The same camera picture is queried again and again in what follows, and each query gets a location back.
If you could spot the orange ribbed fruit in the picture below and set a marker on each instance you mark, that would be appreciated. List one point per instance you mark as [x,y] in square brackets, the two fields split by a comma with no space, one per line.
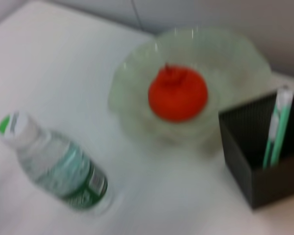
[178,98]

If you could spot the clear green-label water bottle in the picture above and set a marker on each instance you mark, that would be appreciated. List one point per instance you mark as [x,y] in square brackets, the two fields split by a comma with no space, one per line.
[58,166]

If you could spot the green pen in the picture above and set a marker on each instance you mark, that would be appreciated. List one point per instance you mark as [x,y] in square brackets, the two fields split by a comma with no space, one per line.
[281,117]

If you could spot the black mesh pen holder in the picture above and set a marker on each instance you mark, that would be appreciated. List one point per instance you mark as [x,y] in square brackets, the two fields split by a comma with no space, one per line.
[240,147]

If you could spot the green glass fruit plate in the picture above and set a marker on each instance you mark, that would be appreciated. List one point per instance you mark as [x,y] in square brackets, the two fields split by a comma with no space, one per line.
[235,61]

